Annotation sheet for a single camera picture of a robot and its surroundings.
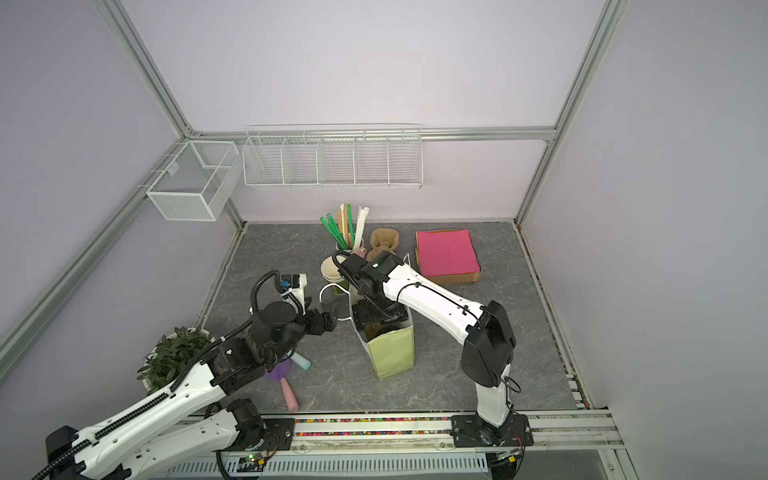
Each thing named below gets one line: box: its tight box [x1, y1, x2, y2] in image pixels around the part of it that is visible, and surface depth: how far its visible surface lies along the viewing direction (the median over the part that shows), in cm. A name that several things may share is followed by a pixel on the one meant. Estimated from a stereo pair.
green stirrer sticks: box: [320, 213, 349, 250], surface depth 100 cm
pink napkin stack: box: [417, 229, 481, 277], surface depth 111 cm
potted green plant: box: [137, 326, 217, 396], surface depth 71 cm
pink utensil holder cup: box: [336, 237, 367, 257], surface depth 104 cm
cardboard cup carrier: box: [366, 228, 399, 262], surface depth 114 cm
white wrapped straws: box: [352, 206, 370, 252], surface depth 101 cm
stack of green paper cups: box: [321, 256, 349, 295], surface depth 93 cm
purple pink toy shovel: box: [266, 360, 300, 412], surface depth 80 cm
